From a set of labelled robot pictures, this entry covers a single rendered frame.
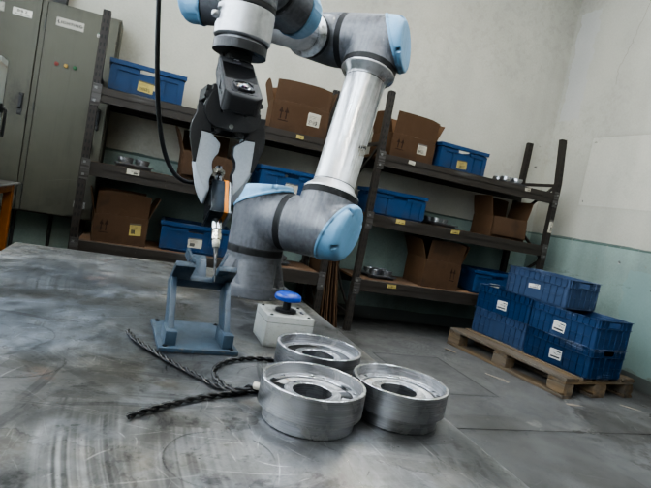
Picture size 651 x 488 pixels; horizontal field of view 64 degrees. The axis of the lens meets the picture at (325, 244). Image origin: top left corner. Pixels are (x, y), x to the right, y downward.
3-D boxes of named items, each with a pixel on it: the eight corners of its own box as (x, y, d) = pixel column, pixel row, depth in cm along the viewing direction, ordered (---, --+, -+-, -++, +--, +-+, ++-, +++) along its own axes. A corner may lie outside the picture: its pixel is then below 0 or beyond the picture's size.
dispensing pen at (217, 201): (206, 272, 61) (211, 155, 68) (199, 286, 64) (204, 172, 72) (225, 275, 62) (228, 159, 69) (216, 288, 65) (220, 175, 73)
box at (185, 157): (238, 188, 396) (247, 137, 393) (168, 175, 378) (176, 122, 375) (230, 186, 435) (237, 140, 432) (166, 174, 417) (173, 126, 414)
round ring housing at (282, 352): (285, 356, 71) (291, 327, 71) (360, 376, 69) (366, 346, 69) (260, 379, 61) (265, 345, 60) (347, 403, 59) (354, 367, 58)
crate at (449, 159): (459, 177, 507) (463, 154, 505) (484, 178, 472) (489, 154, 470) (414, 166, 486) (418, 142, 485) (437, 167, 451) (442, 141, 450)
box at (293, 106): (330, 141, 414) (340, 92, 411) (262, 126, 400) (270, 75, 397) (320, 143, 449) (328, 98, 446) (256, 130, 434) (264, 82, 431)
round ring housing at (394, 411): (439, 410, 62) (446, 377, 61) (443, 448, 51) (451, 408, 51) (352, 388, 63) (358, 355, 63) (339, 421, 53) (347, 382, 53)
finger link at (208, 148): (199, 201, 73) (217, 137, 73) (205, 204, 67) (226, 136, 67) (176, 195, 72) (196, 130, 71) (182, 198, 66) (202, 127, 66)
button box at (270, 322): (309, 350, 76) (316, 318, 76) (263, 346, 74) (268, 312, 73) (294, 333, 84) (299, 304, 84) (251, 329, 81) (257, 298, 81)
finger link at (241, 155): (240, 206, 75) (244, 140, 74) (250, 209, 70) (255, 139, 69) (218, 204, 74) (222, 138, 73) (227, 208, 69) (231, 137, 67)
